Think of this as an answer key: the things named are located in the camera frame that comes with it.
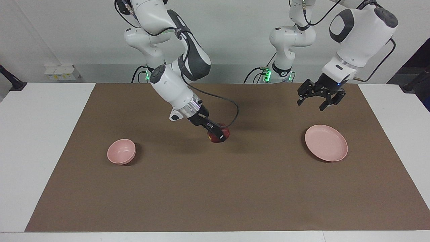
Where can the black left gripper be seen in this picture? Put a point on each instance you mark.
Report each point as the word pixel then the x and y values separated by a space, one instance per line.
pixel 324 87

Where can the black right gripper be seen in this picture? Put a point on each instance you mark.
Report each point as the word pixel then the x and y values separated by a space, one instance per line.
pixel 198 117

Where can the red apple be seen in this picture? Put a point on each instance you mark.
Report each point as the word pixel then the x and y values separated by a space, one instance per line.
pixel 225 134

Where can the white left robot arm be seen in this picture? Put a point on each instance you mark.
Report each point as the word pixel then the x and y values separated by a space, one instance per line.
pixel 362 37

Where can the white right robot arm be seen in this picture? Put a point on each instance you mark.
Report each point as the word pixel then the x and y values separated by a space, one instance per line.
pixel 171 87

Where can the pink plate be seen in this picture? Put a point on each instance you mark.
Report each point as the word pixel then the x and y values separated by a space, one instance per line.
pixel 326 143

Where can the pink bowl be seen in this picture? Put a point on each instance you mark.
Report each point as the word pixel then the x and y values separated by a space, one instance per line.
pixel 121 152

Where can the brown table mat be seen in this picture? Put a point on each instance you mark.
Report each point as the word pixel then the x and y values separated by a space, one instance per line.
pixel 215 181

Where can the black clamp stand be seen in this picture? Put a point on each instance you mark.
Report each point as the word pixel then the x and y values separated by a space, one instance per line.
pixel 15 84
pixel 411 86

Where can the dark background furniture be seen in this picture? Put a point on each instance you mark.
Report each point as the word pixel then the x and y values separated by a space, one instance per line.
pixel 418 60

